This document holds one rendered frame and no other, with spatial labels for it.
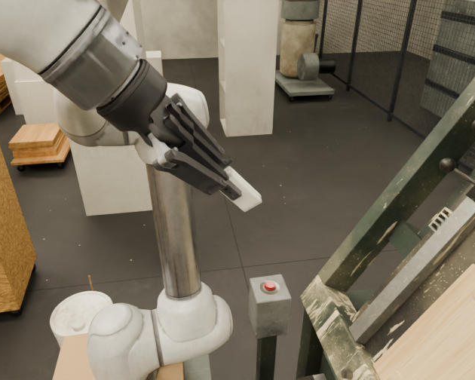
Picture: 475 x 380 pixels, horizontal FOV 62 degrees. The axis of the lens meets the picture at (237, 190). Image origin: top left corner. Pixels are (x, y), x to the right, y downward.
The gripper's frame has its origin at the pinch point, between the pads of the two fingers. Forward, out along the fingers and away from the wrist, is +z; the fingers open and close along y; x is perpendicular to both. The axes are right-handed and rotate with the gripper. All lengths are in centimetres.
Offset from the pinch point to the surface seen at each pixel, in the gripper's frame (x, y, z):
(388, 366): 13, 5, 85
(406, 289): -1, 21, 79
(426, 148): -25, 56, 68
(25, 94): 289, 366, 18
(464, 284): -15, 15, 75
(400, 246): -3, 39, 85
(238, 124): 129, 362, 200
